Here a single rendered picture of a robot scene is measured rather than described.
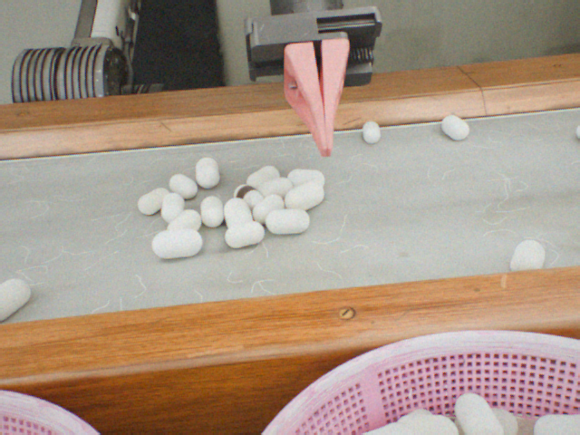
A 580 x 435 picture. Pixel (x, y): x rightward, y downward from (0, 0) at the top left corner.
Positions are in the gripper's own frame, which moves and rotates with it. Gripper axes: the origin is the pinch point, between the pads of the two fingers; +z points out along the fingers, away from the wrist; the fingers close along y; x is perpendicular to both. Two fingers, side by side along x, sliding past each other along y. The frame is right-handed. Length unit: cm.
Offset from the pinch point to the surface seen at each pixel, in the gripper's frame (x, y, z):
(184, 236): 2.9, -11.1, 5.2
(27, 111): 21.4, -30.4, -18.0
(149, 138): 18.1, -16.4, -11.6
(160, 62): 165, -39, -124
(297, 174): 8.8, -1.7, -1.6
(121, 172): 15.0, -18.6, -6.3
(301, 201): 6.1, -1.9, 2.0
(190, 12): 153, -24, -137
